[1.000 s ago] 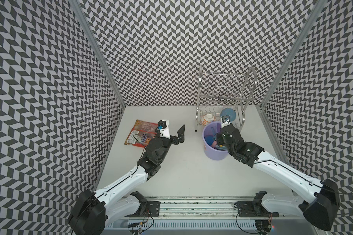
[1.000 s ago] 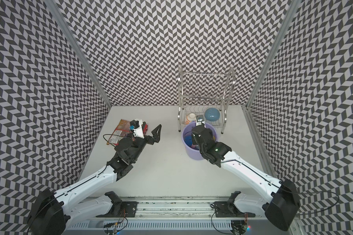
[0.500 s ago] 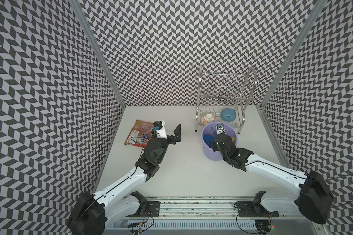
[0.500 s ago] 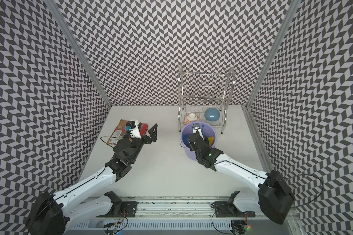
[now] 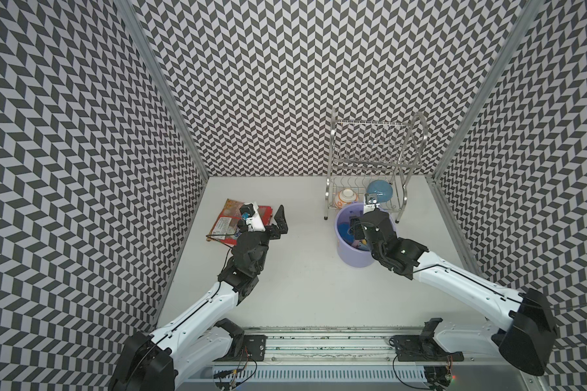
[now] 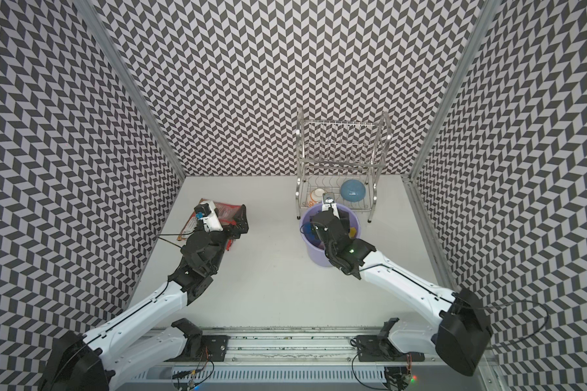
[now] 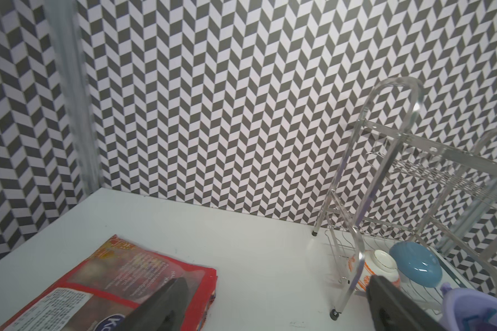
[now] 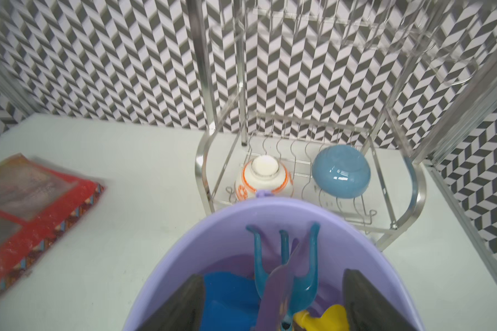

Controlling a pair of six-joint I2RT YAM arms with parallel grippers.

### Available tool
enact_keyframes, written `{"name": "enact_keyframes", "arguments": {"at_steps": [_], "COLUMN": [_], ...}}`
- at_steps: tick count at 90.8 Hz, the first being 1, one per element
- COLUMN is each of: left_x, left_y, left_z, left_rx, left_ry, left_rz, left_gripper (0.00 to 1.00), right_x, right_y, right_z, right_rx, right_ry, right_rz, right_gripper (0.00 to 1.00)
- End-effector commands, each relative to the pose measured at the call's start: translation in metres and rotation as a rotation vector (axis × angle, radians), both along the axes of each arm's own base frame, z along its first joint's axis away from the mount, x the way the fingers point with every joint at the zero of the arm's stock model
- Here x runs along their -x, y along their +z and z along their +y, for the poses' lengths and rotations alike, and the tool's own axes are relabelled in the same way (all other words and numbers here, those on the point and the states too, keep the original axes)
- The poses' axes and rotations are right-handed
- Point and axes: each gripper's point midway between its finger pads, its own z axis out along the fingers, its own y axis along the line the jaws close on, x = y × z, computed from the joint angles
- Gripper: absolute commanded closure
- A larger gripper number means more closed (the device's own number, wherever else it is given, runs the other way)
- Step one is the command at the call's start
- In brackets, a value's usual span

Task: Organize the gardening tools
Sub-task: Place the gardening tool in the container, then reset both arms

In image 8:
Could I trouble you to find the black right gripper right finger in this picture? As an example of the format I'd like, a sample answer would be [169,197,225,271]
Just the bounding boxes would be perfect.
[342,269,416,331]

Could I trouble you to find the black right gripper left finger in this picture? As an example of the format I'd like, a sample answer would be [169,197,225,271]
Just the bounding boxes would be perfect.
[138,274,206,331]

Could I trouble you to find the yellow plastic shovel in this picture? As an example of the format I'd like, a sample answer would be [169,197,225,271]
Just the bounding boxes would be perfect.
[293,304,350,331]

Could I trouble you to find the blue plastic trowel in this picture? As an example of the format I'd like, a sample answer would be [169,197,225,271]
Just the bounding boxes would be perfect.
[200,272,260,330]

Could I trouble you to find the purple plastic bucket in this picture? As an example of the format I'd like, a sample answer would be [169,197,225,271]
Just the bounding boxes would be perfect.
[124,197,423,330]

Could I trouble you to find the blue bowl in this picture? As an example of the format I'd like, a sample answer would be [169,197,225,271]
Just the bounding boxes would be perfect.
[312,145,371,199]

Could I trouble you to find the white orange patterned bowl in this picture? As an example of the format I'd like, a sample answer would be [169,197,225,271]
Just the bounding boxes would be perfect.
[234,155,294,201]

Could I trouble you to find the red snack bag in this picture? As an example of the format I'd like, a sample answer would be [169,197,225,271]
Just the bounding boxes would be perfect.
[0,154,105,296]

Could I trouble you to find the silver metal dish rack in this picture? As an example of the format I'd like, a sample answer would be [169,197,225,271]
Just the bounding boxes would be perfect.
[186,1,497,250]

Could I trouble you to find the aluminium frame post right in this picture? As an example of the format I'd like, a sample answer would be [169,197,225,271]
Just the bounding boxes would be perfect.
[411,50,497,285]

